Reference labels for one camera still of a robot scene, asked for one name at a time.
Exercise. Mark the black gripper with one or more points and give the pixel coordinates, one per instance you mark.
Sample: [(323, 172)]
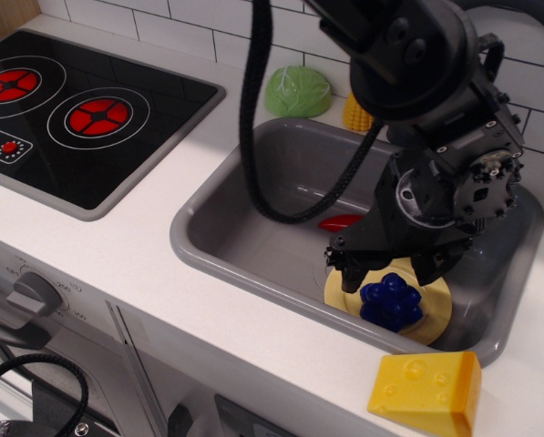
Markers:
[(411, 217)]

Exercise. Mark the blue toy blueberries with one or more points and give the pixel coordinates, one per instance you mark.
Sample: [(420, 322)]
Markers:
[(391, 303)]

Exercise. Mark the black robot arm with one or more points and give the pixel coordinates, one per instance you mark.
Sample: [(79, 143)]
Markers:
[(420, 68)]

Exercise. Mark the yellow plate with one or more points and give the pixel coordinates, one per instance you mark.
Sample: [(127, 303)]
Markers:
[(436, 302)]

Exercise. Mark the grey sink basin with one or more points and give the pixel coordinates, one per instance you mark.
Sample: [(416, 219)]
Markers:
[(220, 232)]

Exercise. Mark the red toy chili pepper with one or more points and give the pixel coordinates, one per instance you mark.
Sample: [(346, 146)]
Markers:
[(337, 223)]

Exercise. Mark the yellow toy cheese wedge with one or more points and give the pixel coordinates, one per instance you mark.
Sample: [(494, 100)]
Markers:
[(432, 392)]

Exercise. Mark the yellow toy corn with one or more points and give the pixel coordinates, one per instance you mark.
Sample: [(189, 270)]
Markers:
[(355, 117)]

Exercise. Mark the green toy cabbage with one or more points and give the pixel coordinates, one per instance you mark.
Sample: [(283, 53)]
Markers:
[(297, 91)]

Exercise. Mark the white toy oven front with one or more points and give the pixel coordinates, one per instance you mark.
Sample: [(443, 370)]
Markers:
[(90, 332)]

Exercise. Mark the black toy stovetop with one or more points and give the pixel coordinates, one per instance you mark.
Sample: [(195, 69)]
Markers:
[(80, 128)]

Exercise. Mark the grey oven knob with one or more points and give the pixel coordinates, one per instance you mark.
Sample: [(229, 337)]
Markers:
[(33, 297)]

